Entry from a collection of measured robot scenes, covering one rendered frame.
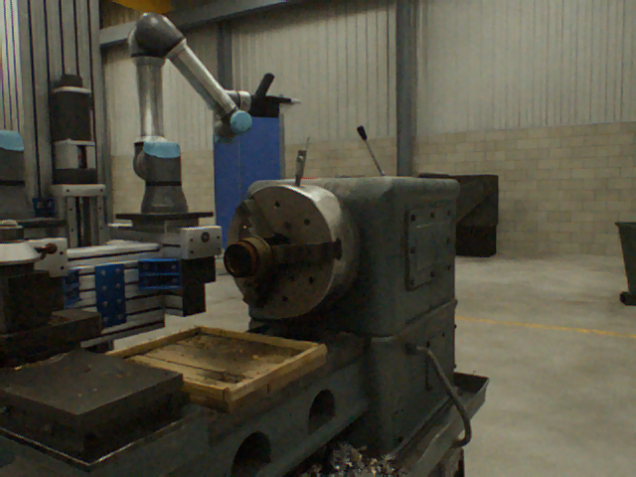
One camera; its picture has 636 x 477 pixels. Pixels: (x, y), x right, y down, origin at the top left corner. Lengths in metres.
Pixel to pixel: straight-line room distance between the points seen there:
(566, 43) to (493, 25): 1.44
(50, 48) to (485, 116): 10.23
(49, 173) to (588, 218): 10.15
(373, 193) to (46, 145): 0.98
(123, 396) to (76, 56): 1.33
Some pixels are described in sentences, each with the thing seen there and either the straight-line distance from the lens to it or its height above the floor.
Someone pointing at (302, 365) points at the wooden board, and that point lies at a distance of 1.05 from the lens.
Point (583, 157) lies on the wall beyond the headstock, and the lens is 11.09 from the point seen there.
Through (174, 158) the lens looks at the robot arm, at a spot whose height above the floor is 1.33.
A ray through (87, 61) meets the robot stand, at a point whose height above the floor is 1.64.
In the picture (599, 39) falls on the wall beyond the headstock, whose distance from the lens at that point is 11.46.
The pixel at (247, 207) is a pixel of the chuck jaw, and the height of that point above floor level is 1.19.
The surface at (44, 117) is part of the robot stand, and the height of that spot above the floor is 1.45.
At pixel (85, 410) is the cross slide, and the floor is 0.97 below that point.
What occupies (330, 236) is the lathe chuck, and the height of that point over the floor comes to 1.12.
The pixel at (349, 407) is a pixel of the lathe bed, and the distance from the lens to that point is 1.31.
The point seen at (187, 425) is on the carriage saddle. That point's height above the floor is 0.91.
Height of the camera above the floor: 1.22
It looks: 5 degrees down
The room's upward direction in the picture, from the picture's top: 1 degrees counter-clockwise
